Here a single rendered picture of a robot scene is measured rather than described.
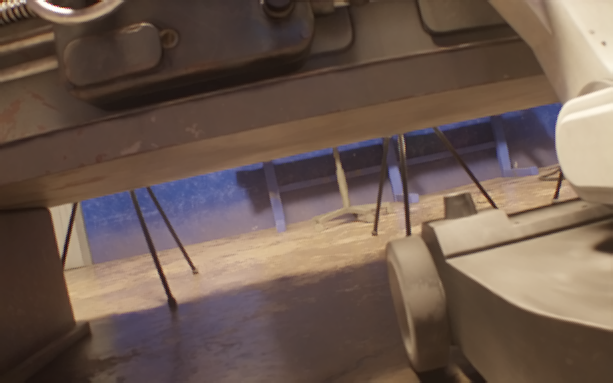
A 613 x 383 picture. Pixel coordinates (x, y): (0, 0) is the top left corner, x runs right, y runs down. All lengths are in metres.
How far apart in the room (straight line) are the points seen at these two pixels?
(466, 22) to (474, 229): 0.45
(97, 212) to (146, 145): 3.67
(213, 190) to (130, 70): 3.43
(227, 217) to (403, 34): 3.33
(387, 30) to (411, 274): 0.48
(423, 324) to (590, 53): 0.38
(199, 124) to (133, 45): 0.15
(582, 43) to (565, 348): 0.34
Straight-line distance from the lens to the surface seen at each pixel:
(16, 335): 1.29
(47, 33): 0.92
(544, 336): 0.43
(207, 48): 0.75
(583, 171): 0.55
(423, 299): 0.65
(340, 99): 0.72
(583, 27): 0.60
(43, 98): 1.00
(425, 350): 0.68
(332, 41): 0.92
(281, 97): 0.72
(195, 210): 4.17
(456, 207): 0.73
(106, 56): 0.76
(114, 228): 4.35
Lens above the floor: 0.31
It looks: level
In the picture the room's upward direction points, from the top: 12 degrees counter-clockwise
